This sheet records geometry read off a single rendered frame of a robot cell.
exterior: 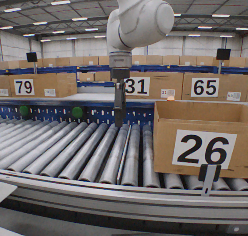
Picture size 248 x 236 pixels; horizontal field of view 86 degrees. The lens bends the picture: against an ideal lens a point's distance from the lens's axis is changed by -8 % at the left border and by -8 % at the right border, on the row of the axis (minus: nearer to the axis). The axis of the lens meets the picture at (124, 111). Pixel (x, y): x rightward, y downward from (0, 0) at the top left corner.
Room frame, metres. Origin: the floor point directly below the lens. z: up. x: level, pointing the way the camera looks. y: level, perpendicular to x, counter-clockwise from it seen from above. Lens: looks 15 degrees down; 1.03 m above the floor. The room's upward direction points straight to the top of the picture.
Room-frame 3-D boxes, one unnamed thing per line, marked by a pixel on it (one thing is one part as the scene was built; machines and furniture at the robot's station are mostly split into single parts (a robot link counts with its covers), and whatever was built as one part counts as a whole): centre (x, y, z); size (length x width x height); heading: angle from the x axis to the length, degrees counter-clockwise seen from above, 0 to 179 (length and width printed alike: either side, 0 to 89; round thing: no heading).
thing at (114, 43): (0.58, 0.01, 1.19); 0.13 x 0.11 x 0.16; 31
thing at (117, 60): (0.59, 0.01, 1.09); 0.09 x 0.09 x 0.06
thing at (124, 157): (0.57, -0.01, 0.70); 0.46 x 0.01 x 0.09; 173
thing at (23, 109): (0.89, 0.68, 0.81); 0.07 x 0.01 x 0.07; 83
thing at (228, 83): (0.96, -0.56, 0.96); 0.39 x 0.29 x 0.17; 83
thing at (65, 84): (1.10, 0.61, 0.96); 0.39 x 0.29 x 0.17; 83
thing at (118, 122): (0.54, 0.02, 0.87); 0.03 x 0.01 x 0.07; 83
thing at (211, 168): (0.28, -0.21, 0.78); 0.05 x 0.01 x 0.11; 83
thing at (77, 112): (0.85, 0.29, 0.81); 0.07 x 0.01 x 0.07; 83
